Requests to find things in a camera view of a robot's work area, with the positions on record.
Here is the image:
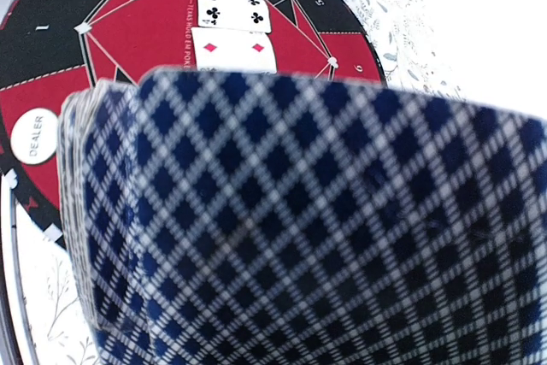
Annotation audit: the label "white dealer button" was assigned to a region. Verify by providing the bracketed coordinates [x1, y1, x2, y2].
[10, 108, 58, 166]

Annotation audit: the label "blue checkered card deck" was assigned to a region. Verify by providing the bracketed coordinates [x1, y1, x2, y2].
[56, 68, 546, 364]

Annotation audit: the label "round red black poker mat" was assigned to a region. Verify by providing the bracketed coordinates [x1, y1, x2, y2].
[1, 0, 385, 243]

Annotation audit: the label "face-up clubs playing card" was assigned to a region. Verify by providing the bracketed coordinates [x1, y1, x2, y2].
[197, 0, 272, 33]

